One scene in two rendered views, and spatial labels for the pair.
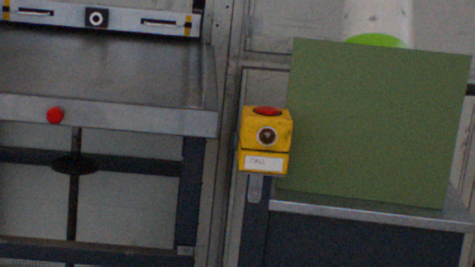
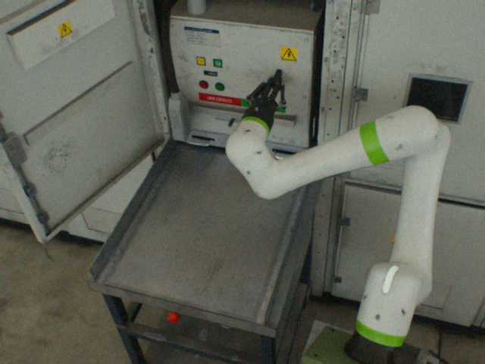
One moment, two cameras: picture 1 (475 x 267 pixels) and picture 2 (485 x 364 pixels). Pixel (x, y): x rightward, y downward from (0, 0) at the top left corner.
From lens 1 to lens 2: 134 cm
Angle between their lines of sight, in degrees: 32
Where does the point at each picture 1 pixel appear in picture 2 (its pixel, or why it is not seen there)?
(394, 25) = (392, 325)
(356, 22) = (367, 313)
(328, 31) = not seen: hidden behind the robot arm
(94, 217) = not seen: hidden behind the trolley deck
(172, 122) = (247, 327)
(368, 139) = not seen: outside the picture
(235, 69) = (339, 183)
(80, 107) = (190, 309)
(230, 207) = (338, 250)
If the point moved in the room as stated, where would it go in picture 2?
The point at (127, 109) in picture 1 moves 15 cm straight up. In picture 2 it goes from (218, 316) to (214, 287)
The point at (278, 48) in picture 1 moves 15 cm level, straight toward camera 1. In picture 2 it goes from (370, 177) to (359, 207)
